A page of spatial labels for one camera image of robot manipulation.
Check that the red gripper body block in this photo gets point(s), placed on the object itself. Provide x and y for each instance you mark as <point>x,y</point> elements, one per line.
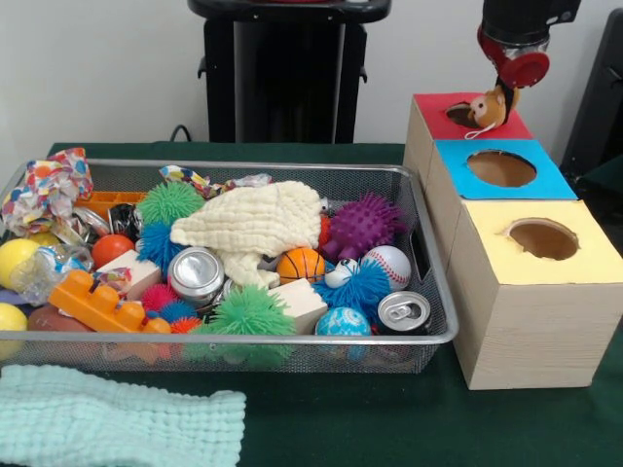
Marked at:
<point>524,66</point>

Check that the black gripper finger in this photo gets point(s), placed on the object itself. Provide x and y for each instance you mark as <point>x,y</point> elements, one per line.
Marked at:
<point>506,93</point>

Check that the brown teddy bear plush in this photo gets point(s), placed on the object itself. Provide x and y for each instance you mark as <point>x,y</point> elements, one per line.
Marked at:
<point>487,109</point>

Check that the purple spiky ball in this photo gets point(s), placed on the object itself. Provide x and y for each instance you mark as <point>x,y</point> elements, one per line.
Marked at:
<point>362,224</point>

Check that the cream yellow muslin cloth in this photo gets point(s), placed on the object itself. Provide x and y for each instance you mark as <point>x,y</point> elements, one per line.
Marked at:
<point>253,224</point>

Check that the mint green muslin cloth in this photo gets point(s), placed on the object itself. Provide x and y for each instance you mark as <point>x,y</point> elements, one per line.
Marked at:
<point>117,418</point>

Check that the wooden box with three holes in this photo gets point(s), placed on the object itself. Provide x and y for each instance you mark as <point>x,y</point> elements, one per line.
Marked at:
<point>526,321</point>

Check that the clear mesh bin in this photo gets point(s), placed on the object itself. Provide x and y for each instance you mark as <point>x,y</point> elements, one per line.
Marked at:
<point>321,352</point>

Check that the black chair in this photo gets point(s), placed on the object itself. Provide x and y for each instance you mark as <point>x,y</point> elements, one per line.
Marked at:
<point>599,107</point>

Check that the white baseball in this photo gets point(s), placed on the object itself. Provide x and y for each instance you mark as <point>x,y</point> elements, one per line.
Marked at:
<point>389,265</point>

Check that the silver can with pull tab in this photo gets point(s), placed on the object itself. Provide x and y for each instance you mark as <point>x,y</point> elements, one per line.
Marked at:
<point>404,311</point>

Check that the blue spiky ball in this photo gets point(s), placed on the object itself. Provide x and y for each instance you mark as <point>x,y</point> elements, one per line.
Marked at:
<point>358,289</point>

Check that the small orange basketball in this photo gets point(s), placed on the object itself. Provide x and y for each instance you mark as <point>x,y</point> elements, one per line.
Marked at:
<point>301,265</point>

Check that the small globe ball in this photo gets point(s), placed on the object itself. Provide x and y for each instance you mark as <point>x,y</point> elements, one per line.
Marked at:
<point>343,323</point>

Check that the large green spiky ball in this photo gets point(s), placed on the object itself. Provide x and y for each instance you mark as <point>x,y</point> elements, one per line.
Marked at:
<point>248,313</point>

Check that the dark green table cloth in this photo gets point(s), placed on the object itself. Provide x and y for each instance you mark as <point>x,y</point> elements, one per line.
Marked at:
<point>389,418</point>

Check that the small green spiky ball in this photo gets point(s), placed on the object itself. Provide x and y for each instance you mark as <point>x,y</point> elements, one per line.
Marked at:
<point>170,202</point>

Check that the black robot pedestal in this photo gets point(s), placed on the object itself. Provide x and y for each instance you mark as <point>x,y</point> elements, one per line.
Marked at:
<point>282,78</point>

